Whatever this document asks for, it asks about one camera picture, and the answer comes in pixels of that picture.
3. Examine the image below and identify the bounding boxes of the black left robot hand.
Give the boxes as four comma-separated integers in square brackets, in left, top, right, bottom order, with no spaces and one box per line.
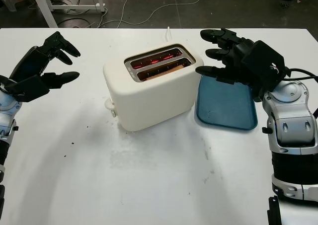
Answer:
[8,31,81,89]

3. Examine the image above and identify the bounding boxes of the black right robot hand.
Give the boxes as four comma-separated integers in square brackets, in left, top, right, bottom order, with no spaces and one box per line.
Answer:
[195,28,259,87]

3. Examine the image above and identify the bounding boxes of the brown toast slice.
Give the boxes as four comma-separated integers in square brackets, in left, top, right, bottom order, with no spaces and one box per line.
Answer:
[146,64,186,80]

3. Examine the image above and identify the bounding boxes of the cream two-slot toaster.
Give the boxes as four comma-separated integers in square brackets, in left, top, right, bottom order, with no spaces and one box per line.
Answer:
[102,43,205,133]

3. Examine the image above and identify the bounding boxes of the blue plastic tray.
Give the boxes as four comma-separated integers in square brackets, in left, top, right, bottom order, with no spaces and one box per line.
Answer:
[195,75,258,131]

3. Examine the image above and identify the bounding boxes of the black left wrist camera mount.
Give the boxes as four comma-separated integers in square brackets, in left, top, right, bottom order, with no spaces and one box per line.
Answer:
[4,75,50,103]

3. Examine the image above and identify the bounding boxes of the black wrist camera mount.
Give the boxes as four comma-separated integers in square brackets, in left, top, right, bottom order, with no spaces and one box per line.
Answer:
[240,40,291,103]
[4,75,50,103]

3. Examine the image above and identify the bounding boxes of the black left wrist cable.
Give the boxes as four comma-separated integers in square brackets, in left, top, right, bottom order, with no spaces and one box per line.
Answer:
[0,75,14,93]

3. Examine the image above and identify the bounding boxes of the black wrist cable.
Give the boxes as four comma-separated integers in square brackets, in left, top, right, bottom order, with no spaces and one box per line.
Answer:
[0,75,14,93]
[273,67,318,83]

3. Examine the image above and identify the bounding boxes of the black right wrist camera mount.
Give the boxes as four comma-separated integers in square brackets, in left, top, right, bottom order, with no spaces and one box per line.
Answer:
[240,40,291,103]

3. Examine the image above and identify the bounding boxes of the white desk frame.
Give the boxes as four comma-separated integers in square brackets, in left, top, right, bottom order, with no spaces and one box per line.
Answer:
[0,0,106,28]

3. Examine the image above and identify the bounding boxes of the black floor cable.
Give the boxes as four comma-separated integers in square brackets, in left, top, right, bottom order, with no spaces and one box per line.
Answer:
[58,10,100,28]

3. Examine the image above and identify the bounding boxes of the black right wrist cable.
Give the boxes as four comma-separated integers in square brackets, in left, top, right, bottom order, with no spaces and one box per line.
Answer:
[273,67,318,83]

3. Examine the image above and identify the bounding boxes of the white toaster power cord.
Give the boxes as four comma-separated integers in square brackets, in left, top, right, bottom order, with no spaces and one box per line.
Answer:
[163,26,172,44]

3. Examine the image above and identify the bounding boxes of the white floor cable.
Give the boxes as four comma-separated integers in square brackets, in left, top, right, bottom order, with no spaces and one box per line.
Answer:
[98,0,214,28]

